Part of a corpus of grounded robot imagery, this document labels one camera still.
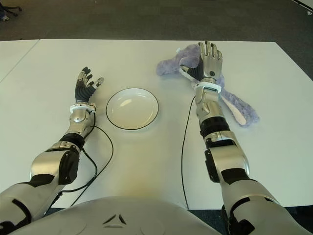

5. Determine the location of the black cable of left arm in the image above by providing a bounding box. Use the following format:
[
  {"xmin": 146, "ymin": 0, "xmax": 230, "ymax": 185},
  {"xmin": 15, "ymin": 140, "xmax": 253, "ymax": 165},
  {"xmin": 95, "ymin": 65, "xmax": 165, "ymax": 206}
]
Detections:
[{"xmin": 44, "ymin": 117, "xmax": 114, "ymax": 216}]

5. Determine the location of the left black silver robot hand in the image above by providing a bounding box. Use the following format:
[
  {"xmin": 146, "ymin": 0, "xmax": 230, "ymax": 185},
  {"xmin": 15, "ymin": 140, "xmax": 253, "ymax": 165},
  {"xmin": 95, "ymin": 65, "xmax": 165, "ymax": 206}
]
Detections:
[{"xmin": 74, "ymin": 66, "xmax": 105, "ymax": 104}]

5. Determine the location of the black office chair base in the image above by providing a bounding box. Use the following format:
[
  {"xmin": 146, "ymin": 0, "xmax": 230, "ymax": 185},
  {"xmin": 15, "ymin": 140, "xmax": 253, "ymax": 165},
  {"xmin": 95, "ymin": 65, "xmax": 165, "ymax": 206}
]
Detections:
[{"xmin": 0, "ymin": 0, "xmax": 22, "ymax": 22}]

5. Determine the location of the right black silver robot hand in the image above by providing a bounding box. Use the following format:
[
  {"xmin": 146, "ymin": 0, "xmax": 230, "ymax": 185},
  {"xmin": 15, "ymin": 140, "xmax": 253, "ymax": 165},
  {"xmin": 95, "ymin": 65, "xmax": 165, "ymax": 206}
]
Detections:
[{"xmin": 179, "ymin": 41, "xmax": 224, "ymax": 83}]

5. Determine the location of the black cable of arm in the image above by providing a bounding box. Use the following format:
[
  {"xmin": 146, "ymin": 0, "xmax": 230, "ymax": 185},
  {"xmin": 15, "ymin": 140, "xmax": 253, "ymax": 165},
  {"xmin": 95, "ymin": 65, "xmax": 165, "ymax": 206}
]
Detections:
[
  {"xmin": 181, "ymin": 95, "xmax": 196, "ymax": 210},
  {"xmin": 44, "ymin": 117, "xmax": 114, "ymax": 216}
]

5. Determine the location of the purple plush bunny doll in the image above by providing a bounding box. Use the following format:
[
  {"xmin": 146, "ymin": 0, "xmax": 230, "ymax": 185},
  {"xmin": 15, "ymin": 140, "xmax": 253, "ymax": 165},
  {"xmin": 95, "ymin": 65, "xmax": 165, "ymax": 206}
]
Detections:
[{"xmin": 156, "ymin": 45, "xmax": 260, "ymax": 127}]

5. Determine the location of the silver robot torso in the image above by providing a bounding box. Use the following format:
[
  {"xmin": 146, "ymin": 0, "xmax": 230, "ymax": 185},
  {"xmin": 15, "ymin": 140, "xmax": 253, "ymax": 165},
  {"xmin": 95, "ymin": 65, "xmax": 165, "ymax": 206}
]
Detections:
[{"xmin": 9, "ymin": 195, "xmax": 221, "ymax": 235}]

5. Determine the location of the white plate with black rim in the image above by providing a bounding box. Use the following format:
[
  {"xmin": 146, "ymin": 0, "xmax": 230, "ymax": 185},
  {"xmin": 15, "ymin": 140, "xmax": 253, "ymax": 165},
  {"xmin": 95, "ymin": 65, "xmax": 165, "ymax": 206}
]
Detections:
[{"xmin": 106, "ymin": 87, "xmax": 159, "ymax": 130}]

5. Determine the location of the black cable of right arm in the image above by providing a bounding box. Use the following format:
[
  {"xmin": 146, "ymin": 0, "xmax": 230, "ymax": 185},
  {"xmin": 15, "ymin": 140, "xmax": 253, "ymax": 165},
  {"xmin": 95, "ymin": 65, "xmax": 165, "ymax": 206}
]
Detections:
[{"xmin": 181, "ymin": 95, "xmax": 196, "ymax": 210}]

